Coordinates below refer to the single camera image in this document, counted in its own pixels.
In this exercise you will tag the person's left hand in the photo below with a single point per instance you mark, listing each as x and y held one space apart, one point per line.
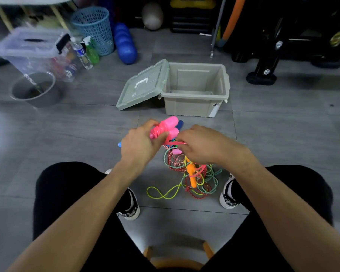
138 150

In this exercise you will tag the person's right hand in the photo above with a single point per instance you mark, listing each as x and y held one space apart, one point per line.
209 145

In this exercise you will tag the grey plastic storage box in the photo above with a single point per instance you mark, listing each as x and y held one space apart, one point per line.
192 109

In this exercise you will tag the person's right forearm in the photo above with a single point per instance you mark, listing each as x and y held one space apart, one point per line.
294 218

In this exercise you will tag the person's left forearm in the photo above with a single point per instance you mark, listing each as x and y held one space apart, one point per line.
73 220

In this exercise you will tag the grey-green box lid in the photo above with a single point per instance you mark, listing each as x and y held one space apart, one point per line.
141 89

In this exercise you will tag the person's left leg black trousers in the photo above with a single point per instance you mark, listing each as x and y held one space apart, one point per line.
53 189

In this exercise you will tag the person's leg black trousers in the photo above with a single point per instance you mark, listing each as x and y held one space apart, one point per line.
306 189
53 189

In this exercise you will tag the person's right leg black trousers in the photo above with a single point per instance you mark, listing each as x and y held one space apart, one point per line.
306 189

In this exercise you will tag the white right shoe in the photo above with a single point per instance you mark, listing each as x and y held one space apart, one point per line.
225 201

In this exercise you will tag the white shoe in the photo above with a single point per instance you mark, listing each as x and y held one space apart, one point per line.
133 212
225 201

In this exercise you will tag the white left shoe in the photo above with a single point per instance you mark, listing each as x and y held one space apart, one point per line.
133 212

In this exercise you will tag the black dumbbell rack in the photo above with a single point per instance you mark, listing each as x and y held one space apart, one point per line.
267 65

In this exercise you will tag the clear water bottle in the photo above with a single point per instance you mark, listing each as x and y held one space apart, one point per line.
85 61

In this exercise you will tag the wooden stool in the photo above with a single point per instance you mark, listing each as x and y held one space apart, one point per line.
208 249

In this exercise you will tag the grey metal bowl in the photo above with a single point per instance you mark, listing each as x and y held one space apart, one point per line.
49 97

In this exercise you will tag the green spray bottle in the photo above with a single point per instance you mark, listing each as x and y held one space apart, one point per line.
93 56

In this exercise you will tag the orange and green foam stick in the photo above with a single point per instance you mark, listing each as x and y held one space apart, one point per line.
232 19

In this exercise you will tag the light blue mesh basket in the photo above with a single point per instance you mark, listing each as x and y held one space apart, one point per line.
93 29

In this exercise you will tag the beige exercise ball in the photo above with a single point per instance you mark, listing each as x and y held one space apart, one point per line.
152 16

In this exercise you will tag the clear plastic lidded bin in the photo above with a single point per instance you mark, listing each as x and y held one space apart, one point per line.
25 56

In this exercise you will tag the black dumbbell gold end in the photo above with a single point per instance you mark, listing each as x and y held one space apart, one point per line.
338 38

